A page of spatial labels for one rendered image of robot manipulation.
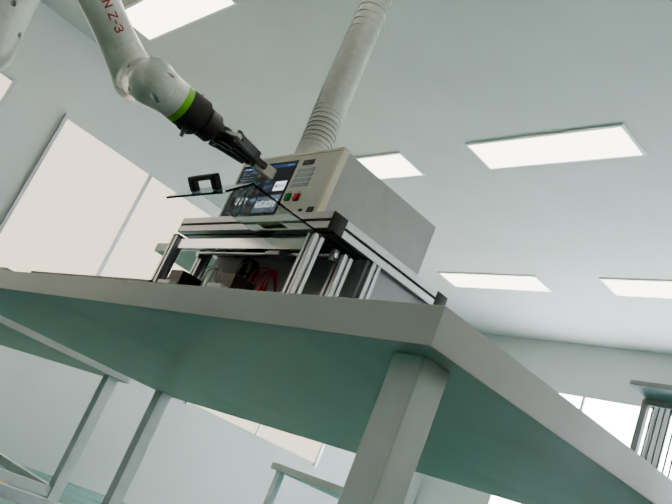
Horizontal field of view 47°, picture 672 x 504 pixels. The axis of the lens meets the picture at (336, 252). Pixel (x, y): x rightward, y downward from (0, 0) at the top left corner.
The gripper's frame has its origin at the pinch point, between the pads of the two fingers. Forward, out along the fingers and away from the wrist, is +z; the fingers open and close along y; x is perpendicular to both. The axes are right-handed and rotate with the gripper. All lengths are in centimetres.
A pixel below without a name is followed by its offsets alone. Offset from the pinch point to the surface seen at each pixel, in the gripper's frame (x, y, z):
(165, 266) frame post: -25.4, -38.0, 6.7
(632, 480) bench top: -49, 102, 21
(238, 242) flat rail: -17.6, -6.9, 6.8
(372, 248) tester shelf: -10.6, 25.2, 21.8
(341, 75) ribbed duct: 120, -125, 85
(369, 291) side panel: -19.9, 25.3, 25.9
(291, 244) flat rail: -18.0, 15.5, 6.9
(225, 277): -29.8, 3.2, 2.0
